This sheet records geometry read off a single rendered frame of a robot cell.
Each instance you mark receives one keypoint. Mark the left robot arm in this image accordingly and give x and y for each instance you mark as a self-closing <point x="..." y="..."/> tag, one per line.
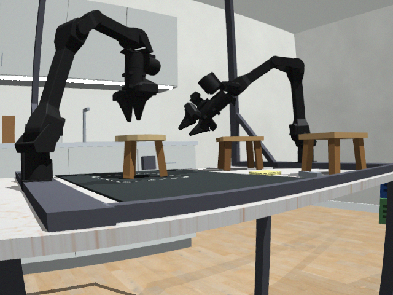
<point x="294" y="68"/>

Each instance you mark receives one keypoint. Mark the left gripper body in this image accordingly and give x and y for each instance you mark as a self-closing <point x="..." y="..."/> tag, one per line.
<point x="205" y="113"/>

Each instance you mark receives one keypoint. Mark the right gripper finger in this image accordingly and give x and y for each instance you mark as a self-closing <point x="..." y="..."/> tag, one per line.
<point x="127" y="108"/>
<point x="138" y="102"/>

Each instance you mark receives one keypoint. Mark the black rectangular mat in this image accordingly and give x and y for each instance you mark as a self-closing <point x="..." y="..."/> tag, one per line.
<point x="140" y="188"/>

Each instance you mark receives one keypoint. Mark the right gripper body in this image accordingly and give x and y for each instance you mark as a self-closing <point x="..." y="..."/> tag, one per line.
<point x="133" y="80"/>

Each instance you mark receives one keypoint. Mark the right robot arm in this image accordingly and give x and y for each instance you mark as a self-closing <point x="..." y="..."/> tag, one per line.
<point x="45" y="125"/>

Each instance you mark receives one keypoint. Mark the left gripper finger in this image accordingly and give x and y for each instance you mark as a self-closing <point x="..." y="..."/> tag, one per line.
<point x="199" y="128"/>
<point x="187" y="121"/>

